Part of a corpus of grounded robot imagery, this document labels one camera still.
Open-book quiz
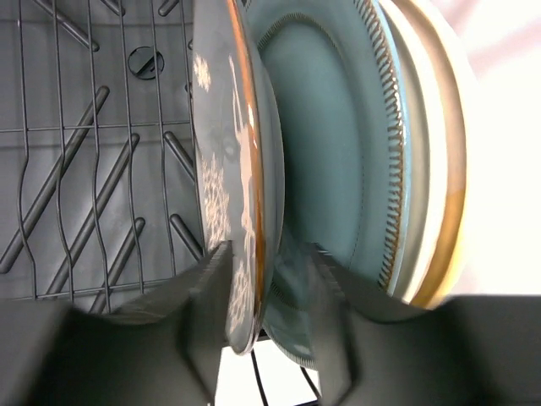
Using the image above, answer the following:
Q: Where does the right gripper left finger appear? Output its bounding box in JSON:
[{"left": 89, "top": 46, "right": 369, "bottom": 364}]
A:
[{"left": 1, "top": 242, "right": 232, "bottom": 405}]

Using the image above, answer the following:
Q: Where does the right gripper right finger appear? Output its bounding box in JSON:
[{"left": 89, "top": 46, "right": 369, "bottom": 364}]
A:
[{"left": 306, "top": 244, "right": 540, "bottom": 405}]

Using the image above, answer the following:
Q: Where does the blue-grey ceramic plate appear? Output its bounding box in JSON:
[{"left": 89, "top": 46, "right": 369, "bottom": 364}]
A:
[{"left": 244, "top": 1, "right": 412, "bottom": 369}]

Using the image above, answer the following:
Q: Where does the grey reindeer plate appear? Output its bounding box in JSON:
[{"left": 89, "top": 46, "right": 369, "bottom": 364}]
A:
[{"left": 192, "top": 1, "right": 285, "bottom": 354}]

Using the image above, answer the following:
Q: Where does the cream and yellow plate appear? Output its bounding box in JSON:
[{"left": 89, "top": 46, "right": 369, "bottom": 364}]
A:
[{"left": 395, "top": 1, "right": 478, "bottom": 308}]

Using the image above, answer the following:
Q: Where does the pale green plate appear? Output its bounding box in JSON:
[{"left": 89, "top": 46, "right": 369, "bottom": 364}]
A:
[{"left": 381, "top": 1, "right": 448, "bottom": 303}]

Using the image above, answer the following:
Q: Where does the black wire dish rack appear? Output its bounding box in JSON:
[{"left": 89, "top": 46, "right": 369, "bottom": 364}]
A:
[{"left": 1, "top": 1, "right": 199, "bottom": 314}]

